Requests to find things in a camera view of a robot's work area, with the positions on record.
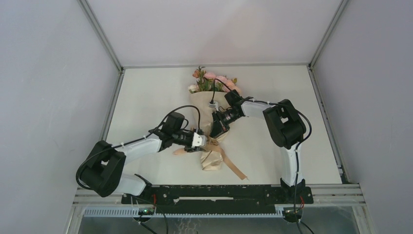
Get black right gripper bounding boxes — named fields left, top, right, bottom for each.
left=209, top=109, right=241, bottom=140

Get brown wrapping paper sheet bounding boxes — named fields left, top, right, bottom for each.
left=189, top=91, right=238, bottom=172

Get tan ribbon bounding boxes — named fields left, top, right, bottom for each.
left=172, top=136, right=249, bottom=181

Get pink fake rose sprig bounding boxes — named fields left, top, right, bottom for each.
left=188, top=66, right=210, bottom=94

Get pink fake rose stem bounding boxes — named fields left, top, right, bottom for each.
left=204, top=72, right=242, bottom=94

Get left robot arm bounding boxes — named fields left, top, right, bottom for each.
left=75, top=112, right=207, bottom=203

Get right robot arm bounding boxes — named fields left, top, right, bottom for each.
left=210, top=90, right=311, bottom=203

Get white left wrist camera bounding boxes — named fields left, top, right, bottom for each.
left=191, top=132, right=207, bottom=148

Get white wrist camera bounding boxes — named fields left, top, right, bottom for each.
left=191, top=132, right=207, bottom=148
left=208, top=101, right=219, bottom=111

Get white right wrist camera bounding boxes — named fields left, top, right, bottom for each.
left=208, top=101, right=219, bottom=111

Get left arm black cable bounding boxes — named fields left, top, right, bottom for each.
left=75, top=105, right=202, bottom=234

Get black mounting base rail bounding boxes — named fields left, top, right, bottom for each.
left=121, top=185, right=314, bottom=214

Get aluminium frame rail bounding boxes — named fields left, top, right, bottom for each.
left=73, top=184, right=366, bottom=207

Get white slotted cable duct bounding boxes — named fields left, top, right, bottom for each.
left=83, top=207, right=285, bottom=218

